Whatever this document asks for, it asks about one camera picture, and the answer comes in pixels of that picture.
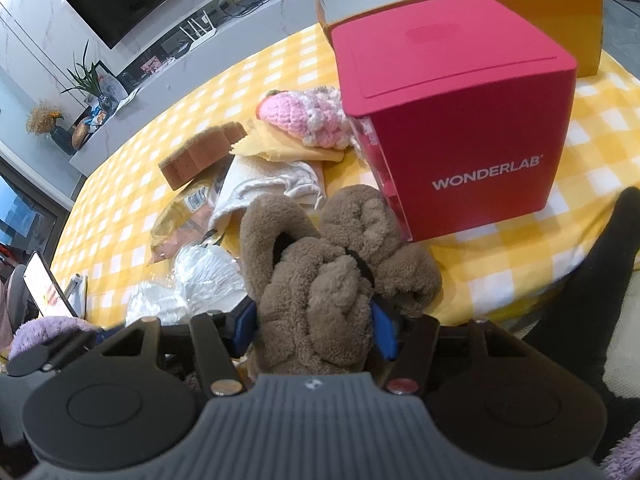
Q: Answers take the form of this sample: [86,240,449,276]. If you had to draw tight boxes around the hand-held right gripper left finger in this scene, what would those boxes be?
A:
[100,299,258,397]

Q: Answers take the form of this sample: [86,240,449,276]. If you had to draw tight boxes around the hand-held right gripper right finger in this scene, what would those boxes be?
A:
[371,294,521,395]

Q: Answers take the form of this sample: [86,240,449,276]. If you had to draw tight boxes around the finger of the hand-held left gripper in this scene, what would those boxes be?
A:
[6,330,108,377]

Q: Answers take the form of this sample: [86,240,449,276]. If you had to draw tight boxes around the brown plush toy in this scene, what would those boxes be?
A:
[239,185,443,376]

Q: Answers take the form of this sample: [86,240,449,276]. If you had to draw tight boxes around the yellow snack packet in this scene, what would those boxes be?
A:
[150,182,226,263]

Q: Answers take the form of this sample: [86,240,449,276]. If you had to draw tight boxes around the orange cardboard box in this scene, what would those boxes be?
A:
[314,0,603,78]

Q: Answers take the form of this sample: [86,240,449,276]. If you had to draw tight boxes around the person's left forearm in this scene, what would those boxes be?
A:
[9,316,101,361]

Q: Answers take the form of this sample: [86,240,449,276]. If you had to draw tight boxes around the white plastic bag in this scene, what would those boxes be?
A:
[125,242,251,326]

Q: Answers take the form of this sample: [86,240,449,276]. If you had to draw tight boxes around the smartphone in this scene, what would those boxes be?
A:
[22,251,80,318]

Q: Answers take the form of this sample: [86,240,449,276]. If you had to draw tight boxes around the small white device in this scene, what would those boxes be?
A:
[65,274,89,318]

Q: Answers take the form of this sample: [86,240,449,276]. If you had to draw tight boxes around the white cloth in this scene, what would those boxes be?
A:
[209,156,326,231]

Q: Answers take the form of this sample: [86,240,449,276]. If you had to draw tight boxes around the dark window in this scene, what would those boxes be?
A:
[0,157,71,261]

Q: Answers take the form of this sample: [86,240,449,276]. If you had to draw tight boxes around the brown sponge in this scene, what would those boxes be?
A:
[158,121,247,191]

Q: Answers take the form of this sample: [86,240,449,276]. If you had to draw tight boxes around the yellow cloth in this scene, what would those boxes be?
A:
[230,122,346,163]

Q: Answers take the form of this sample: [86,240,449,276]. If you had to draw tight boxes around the yellow checked tablecloth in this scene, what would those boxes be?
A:
[50,25,640,341]

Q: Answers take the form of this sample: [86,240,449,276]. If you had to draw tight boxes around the person's leg in black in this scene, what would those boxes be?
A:
[522,187,640,398]

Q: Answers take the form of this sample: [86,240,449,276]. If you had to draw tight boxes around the pink crochet toy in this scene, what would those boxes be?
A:
[256,90,311,140]

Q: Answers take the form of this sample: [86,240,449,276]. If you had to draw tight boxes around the white pink crochet piece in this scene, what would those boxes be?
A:
[292,86,355,151]

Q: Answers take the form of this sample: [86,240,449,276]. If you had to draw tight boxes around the red cube box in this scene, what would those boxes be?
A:
[330,0,578,243]

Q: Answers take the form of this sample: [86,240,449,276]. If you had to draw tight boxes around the dried flowers in vase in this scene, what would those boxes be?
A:
[26,100,77,156]

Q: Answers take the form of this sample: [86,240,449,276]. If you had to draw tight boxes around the group of small ornaments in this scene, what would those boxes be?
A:
[72,102,126,150]

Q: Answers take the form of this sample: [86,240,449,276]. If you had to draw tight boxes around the grey long cabinet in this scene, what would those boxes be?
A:
[69,0,323,177]

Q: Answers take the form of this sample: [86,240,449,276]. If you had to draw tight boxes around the purple fuzzy garment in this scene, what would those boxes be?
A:
[600,427,640,480]

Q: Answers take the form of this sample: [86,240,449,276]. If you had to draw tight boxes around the spiky green potted plant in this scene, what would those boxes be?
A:
[62,40,108,107]

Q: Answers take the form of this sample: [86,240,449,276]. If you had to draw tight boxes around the white router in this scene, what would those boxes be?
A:
[180,10,219,42]

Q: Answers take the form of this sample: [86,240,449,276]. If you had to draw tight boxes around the picture frame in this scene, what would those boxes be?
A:
[95,60,130,105]

